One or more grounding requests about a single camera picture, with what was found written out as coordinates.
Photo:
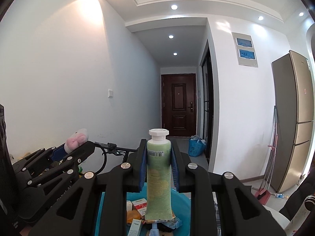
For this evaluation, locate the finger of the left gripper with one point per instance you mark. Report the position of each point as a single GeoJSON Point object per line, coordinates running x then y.
{"type": "Point", "coordinates": [59, 152]}
{"type": "Point", "coordinates": [70, 161]}

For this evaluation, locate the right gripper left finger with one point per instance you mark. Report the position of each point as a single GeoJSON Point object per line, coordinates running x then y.
{"type": "Point", "coordinates": [97, 204]}

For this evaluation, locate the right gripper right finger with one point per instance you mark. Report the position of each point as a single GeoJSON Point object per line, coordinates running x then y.
{"type": "Point", "coordinates": [220, 204]}

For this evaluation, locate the green cream tube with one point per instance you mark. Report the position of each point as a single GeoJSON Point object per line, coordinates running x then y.
{"type": "Point", "coordinates": [158, 176]}

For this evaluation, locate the red dustpan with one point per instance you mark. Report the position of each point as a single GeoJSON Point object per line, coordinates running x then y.
{"type": "Point", "coordinates": [262, 195]}

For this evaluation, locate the red white cigarette pack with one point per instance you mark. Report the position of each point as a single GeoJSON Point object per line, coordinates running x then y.
{"type": "Point", "coordinates": [141, 206]}

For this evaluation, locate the white patterned cylinder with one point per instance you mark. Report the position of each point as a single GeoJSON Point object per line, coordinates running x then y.
{"type": "Point", "coordinates": [301, 215]}

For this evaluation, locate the small teal white carton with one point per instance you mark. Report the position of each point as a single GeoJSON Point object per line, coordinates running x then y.
{"type": "Point", "coordinates": [135, 228]}

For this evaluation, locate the blue plastic basin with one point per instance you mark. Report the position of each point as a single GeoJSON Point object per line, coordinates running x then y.
{"type": "Point", "coordinates": [181, 206]}

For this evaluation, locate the small blue lotion bottle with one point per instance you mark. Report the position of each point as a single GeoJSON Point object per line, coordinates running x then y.
{"type": "Point", "coordinates": [154, 230]}

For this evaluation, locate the blue shopping bag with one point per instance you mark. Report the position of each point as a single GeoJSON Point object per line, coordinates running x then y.
{"type": "Point", "coordinates": [196, 146]}

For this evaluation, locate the dark brown entrance door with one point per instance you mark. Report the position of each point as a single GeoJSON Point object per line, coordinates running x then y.
{"type": "Point", "coordinates": [178, 100]}

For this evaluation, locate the gold refrigerator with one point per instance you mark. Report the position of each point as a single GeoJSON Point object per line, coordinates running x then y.
{"type": "Point", "coordinates": [294, 100]}

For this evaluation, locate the white wall switch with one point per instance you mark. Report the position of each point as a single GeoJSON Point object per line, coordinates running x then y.
{"type": "Point", "coordinates": [110, 93]}

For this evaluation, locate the wall electrical panel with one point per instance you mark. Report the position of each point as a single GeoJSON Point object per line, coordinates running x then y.
{"type": "Point", "coordinates": [245, 50]}

